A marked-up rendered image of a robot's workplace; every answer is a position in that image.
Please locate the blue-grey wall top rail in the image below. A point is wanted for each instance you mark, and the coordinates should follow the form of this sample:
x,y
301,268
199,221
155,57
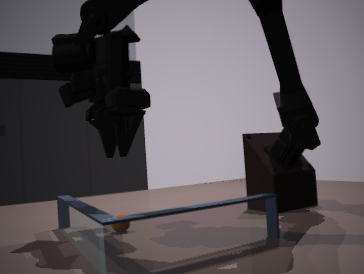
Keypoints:
x,y
105,218

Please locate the clear low walls with blue top edge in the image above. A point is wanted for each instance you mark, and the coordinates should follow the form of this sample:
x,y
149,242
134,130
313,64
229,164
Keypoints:
x,y
140,246

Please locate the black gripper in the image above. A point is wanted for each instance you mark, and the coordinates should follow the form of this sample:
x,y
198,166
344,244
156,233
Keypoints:
x,y
118,114

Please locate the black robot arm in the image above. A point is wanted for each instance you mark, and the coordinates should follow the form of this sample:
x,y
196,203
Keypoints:
x,y
80,51

